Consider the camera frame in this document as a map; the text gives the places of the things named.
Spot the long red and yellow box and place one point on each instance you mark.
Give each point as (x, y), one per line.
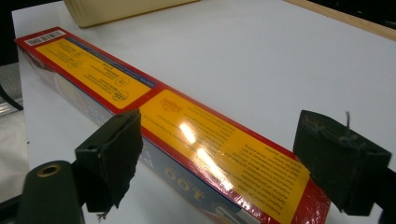
(174, 130)

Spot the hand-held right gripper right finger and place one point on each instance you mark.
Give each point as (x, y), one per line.
(339, 161)

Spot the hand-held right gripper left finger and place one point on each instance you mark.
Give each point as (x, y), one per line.
(109, 155)

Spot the cardboard box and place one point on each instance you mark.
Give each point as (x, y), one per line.
(118, 9)

